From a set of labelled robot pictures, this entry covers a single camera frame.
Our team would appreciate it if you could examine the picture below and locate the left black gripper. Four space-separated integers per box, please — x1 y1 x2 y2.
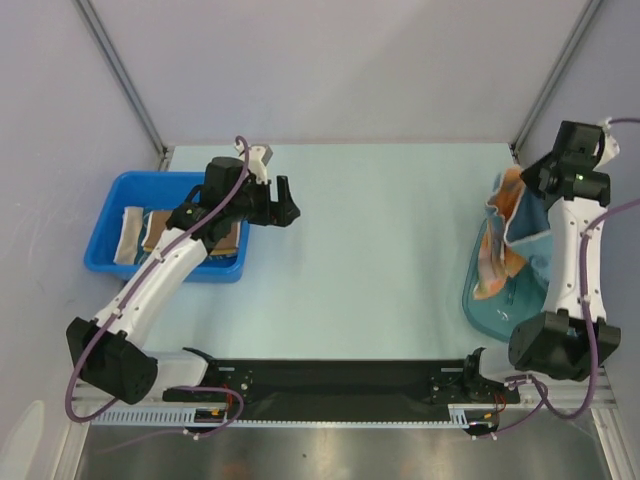
226 173 299 227

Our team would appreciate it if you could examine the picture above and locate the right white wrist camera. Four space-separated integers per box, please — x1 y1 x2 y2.
594 117 620 170

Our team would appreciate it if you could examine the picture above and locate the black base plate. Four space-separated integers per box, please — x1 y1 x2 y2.
162 357 521 429

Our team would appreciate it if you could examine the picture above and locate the blue plastic bin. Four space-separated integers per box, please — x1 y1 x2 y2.
84 171 250 283

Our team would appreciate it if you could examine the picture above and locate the white slotted cable duct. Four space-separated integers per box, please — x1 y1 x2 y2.
90 405 498 434

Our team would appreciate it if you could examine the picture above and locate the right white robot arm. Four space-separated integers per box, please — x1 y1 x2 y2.
509 121 621 381

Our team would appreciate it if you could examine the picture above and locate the aluminium frame rail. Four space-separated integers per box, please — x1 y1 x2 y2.
72 381 164 416

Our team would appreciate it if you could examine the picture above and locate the light blue Doraemon towel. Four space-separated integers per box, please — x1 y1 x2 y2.
504 188 553 290

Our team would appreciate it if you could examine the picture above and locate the teal beige Doraemon towel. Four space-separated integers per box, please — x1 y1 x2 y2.
114 206 238 265

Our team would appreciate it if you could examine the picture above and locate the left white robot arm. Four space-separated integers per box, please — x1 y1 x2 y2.
66 153 300 405

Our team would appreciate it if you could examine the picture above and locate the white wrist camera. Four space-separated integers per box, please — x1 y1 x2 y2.
594 117 620 170
248 144 273 184

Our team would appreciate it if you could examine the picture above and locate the yellow white towel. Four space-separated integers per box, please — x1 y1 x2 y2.
140 209 241 257

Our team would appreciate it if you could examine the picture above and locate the orange polka dot towel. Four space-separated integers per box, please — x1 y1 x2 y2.
473 166 526 300

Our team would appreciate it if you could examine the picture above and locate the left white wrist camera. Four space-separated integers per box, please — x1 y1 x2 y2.
248 144 273 184

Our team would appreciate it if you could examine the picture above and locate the translucent teal basket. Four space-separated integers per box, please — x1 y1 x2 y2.
461 220 548 343

